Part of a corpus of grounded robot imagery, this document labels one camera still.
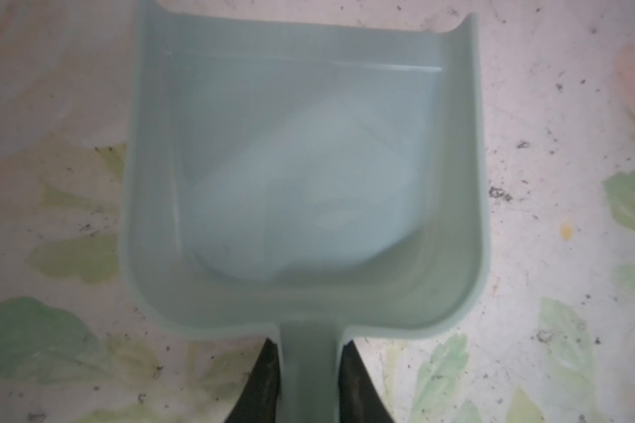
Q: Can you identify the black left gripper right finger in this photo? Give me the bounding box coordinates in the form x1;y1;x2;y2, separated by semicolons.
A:
339;341;394;423

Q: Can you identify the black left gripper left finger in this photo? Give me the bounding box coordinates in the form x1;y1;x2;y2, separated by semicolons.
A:
225;339;280;423

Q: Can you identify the grey-green plastic dustpan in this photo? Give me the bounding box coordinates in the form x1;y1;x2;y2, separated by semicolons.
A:
118;1;490;422

